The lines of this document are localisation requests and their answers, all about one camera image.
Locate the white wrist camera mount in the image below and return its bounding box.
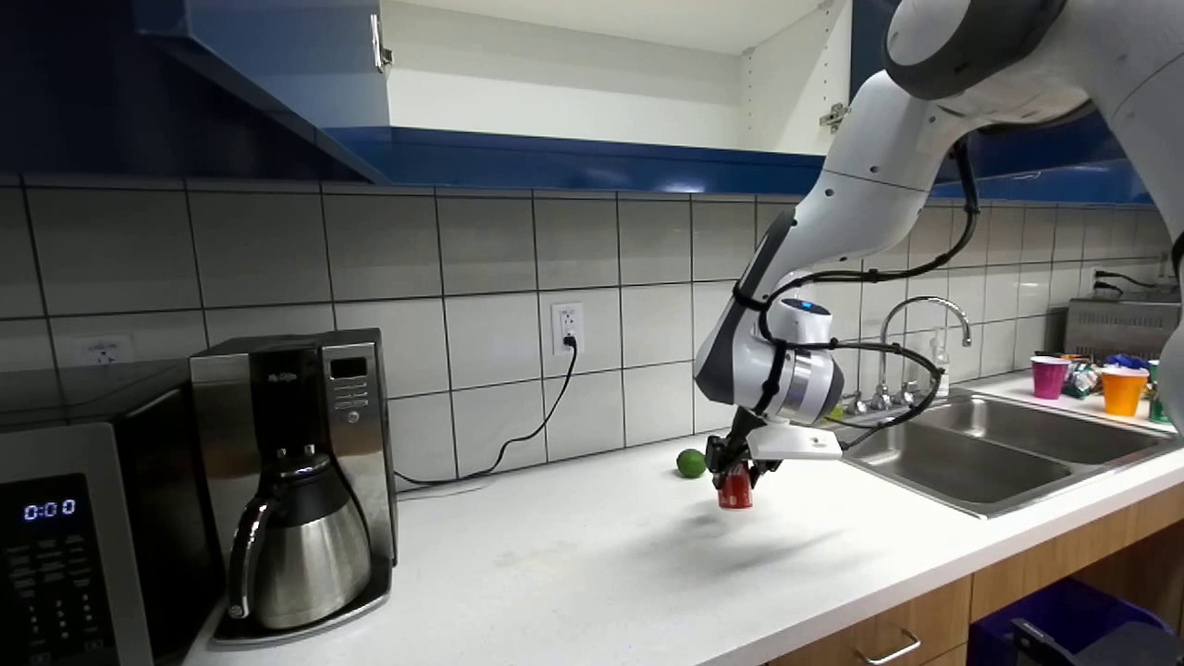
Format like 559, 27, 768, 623
744, 419, 847, 462

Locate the orange plastic cup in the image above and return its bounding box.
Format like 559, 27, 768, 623
1096, 364, 1150, 419

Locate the red soda can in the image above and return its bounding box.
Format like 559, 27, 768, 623
716, 462, 759, 514

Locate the stainless steel countertop appliance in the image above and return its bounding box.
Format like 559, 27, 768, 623
1062, 291, 1181, 364

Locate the pink plastic cup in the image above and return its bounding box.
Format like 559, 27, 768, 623
1030, 350, 1075, 402

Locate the wooden base cabinet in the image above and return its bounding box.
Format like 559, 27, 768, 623
764, 480, 1184, 666

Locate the black power cord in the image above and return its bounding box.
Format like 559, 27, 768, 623
389, 334, 585, 493

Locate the stainless steel double sink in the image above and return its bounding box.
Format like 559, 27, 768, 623
844, 388, 1184, 517

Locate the white open wall cabinet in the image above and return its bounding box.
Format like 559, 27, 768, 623
331, 0, 865, 200

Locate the blue plastic bin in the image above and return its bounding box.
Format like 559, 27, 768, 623
969, 578, 1171, 666

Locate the chrome gooseneck faucet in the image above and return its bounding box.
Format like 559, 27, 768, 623
869, 291, 977, 411

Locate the black steel coffee maker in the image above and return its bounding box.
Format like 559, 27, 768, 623
187, 325, 399, 649

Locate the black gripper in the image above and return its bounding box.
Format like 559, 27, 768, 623
707, 411, 785, 496

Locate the metal cabinet hinge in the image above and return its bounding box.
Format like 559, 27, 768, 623
367, 12, 395, 71

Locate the white wall outlet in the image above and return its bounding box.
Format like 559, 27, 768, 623
549, 295, 588, 364

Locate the black microwave oven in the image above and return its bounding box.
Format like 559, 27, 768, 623
0, 364, 234, 666

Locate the stainless steel coffee carafe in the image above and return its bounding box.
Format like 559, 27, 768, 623
221, 445, 377, 637

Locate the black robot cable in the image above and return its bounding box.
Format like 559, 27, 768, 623
732, 134, 984, 455

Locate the metal drawer handle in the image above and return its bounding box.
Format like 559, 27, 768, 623
864, 628, 926, 666

